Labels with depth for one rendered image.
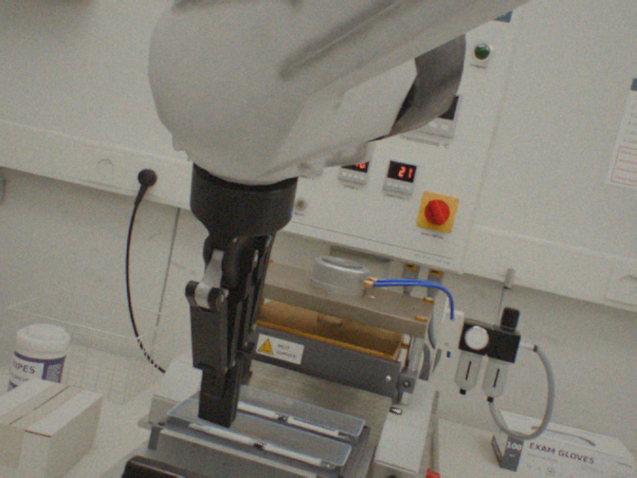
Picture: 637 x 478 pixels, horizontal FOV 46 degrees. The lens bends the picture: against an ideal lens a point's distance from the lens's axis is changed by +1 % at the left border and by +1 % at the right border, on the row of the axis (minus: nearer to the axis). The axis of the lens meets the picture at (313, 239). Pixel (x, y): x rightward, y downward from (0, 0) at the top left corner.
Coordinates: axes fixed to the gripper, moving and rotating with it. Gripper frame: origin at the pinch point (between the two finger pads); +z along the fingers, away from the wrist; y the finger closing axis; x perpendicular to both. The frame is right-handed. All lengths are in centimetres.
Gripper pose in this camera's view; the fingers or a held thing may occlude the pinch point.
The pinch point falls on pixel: (220, 386)
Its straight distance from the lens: 63.3
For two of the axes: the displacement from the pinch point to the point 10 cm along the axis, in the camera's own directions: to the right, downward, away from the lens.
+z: -1.5, 8.6, 4.8
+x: 9.4, 2.7, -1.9
